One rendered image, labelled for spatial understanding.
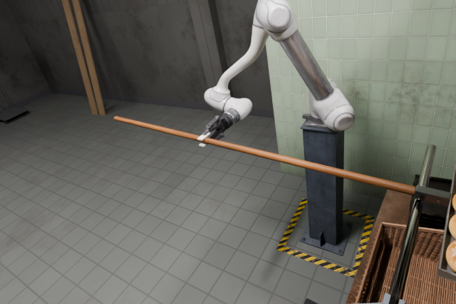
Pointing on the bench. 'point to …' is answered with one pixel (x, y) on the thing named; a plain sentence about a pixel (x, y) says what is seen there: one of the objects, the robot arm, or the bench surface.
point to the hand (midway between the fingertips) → (204, 139)
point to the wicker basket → (409, 268)
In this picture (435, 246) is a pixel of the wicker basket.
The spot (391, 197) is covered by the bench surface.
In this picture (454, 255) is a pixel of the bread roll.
